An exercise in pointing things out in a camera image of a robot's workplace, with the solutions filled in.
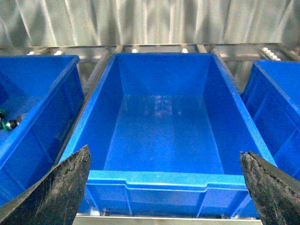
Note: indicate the blue bin with buttons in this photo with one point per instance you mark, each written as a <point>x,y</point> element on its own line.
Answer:
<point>48,89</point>

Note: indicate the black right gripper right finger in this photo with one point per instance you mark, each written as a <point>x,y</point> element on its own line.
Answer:
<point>276,194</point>

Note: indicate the blue right upper bin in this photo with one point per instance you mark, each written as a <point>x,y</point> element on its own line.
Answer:
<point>272,98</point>

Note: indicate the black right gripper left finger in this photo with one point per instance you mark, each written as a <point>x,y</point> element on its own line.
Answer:
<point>55,198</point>

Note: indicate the blue centre bin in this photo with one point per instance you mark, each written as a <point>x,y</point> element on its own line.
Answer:
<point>165,132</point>

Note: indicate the green lying push button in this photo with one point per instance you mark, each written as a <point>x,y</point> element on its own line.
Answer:
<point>9,125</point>

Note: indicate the steel front shelf rail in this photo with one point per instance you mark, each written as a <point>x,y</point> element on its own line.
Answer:
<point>110,220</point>

